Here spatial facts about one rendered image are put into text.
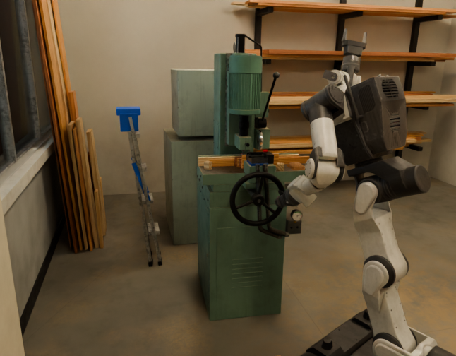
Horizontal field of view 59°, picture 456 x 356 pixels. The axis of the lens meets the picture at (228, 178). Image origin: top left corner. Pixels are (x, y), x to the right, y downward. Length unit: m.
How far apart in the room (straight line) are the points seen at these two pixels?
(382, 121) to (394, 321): 0.86
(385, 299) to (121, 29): 3.61
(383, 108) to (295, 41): 3.30
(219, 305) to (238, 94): 1.22
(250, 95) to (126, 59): 2.52
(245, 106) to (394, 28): 3.59
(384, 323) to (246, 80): 1.33
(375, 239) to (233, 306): 1.03
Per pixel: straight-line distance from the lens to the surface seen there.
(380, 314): 1.96
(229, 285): 2.40
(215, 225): 2.22
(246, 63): 2.15
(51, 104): 3.13
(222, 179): 2.13
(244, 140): 2.23
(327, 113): 1.60
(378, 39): 5.39
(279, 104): 4.31
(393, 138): 1.74
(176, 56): 4.53
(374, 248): 1.85
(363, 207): 1.77
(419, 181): 1.69
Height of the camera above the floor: 1.47
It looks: 16 degrees down
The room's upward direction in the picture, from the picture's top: 1 degrees clockwise
